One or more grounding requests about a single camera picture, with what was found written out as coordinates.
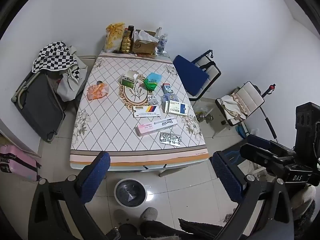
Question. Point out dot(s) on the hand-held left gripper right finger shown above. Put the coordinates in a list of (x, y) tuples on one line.
[(227, 178)]

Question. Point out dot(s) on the orange plastic bag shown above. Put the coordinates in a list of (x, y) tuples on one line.
[(97, 91)]

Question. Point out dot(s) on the white box with blue mark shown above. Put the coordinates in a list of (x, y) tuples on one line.
[(175, 107)]

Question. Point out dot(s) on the clear water bottle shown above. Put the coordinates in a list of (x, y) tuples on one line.
[(159, 32), (162, 43)]

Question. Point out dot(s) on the yellow snack bag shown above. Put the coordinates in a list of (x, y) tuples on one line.
[(113, 37)]

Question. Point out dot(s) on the golden oil bottle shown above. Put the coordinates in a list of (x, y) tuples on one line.
[(126, 43)]

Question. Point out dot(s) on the blue cushion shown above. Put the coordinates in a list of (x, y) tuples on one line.
[(191, 75)]

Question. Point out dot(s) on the white padded chair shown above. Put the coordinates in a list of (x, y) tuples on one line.
[(250, 96)]

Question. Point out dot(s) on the person's right forearm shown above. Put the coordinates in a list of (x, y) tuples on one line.
[(302, 201)]

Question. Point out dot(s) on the white tote bag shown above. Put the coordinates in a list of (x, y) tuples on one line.
[(71, 86)]

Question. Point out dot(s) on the black and white checkered cloth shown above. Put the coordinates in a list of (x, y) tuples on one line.
[(55, 56)]

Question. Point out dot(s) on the pink suitcase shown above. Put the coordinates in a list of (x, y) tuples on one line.
[(17, 162)]

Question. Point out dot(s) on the grey folding bed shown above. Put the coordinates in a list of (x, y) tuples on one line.
[(37, 107)]

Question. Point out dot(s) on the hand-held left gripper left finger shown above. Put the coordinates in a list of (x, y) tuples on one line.
[(96, 177)]

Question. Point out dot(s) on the green and white medicine box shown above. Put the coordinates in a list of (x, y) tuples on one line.
[(128, 81)]

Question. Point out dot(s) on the table with patterned cloth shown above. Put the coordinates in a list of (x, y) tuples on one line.
[(107, 122)]

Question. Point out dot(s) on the long pink and white box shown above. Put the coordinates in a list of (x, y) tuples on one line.
[(150, 129)]

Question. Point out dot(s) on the small milk carton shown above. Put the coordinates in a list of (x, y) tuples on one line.
[(167, 89)]

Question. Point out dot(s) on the beige cloth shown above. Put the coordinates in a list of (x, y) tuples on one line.
[(232, 107)]

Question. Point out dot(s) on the blue and green packet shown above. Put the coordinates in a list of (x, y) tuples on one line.
[(152, 78)]

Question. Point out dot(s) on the metal dumbbell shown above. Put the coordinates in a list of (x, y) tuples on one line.
[(203, 117)]

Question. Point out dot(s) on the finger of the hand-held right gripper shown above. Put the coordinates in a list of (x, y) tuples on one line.
[(257, 155), (265, 143)]

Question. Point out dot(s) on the large silver blister pack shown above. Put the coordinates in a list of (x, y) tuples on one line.
[(170, 139)]

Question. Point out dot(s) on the grey fuzzy slipper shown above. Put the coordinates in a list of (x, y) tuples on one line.
[(148, 213)]

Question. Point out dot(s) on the small blister pack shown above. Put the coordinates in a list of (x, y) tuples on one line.
[(152, 100)]

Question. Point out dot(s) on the dark bottle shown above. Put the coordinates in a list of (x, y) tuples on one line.
[(131, 28)]

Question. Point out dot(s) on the white trash bin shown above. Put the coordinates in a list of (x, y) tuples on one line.
[(130, 192)]

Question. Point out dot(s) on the cardboard box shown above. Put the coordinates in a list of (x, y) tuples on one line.
[(145, 47)]

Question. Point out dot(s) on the purple blister pack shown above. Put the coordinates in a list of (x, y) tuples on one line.
[(170, 97)]

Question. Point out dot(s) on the white box with colour stripes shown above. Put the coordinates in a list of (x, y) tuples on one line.
[(145, 112)]

